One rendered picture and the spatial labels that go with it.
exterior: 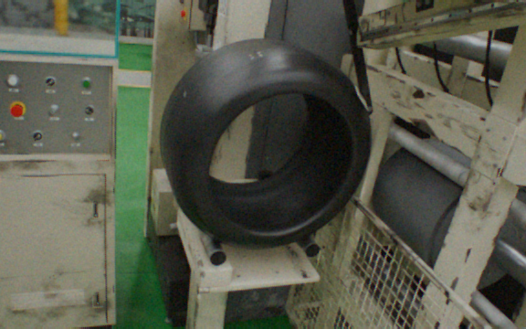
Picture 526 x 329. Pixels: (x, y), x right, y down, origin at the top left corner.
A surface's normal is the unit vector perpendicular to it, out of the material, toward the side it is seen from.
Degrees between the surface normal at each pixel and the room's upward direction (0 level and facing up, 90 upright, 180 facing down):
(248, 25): 90
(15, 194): 90
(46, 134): 90
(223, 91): 58
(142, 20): 90
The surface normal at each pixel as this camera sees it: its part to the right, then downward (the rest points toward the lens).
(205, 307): 0.32, 0.43
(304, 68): 0.35, -0.38
